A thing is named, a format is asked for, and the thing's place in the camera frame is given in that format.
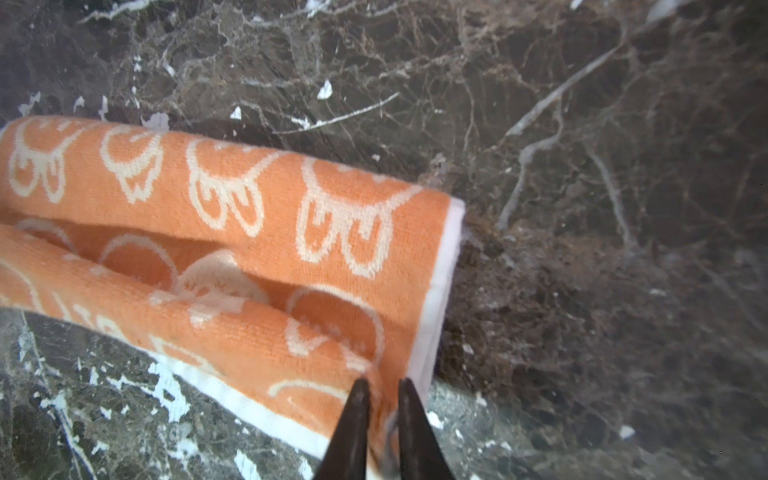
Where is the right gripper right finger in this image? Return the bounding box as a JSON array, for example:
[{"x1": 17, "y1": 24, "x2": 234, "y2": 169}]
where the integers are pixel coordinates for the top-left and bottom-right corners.
[{"x1": 397, "y1": 378, "x2": 456, "y2": 480}]

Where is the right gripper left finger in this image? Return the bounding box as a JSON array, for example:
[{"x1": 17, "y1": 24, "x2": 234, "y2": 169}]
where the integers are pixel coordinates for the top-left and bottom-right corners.
[{"x1": 313, "y1": 378, "x2": 371, "y2": 480}]

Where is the orange patterned towel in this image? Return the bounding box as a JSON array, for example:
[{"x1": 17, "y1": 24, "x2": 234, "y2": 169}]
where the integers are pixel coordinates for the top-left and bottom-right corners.
[{"x1": 1, "y1": 116, "x2": 465, "y2": 478}]

